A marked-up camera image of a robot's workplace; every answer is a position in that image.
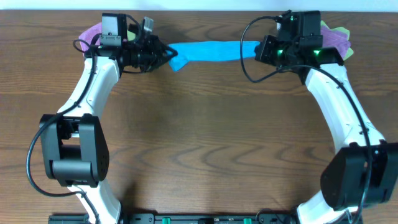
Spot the blue microfiber cloth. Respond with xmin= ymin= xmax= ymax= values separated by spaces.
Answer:
xmin=167 ymin=40 xmax=261 ymax=72

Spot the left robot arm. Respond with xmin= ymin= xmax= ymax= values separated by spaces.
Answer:
xmin=34 ymin=13 xmax=177 ymax=223

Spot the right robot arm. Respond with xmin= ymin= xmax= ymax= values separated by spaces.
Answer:
xmin=259 ymin=11 xmax=397 ymax=223

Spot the folded green cloth left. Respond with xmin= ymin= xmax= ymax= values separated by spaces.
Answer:
xmin=127 ymin=29 xmax=138 ymax=42

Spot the crumpled purple cloth right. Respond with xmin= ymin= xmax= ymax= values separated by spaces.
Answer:
xmin=320 ymin=26 xmax=351 ymax=60

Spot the green cloth right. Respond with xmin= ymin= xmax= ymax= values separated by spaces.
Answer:
xmin=320 ymin=20 xmax=354 ymax=62

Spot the folded purple cloth left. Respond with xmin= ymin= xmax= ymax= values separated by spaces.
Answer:
xmin=78 ymin=22 xmax=102 ymax=54

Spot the black mounting rail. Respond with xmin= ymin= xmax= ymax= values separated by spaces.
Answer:
xmin=48 ymin=212 xmax=363 ymax=224

